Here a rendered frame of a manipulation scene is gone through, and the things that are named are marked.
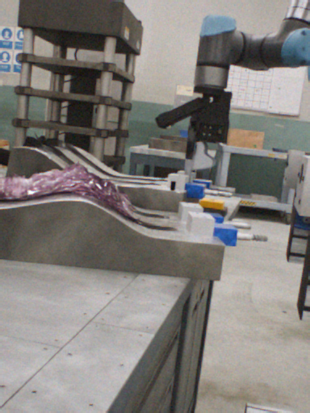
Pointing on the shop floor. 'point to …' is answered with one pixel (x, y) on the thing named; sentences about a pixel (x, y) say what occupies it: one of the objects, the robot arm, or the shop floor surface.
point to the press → (79, 71)
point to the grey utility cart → (249, 195)
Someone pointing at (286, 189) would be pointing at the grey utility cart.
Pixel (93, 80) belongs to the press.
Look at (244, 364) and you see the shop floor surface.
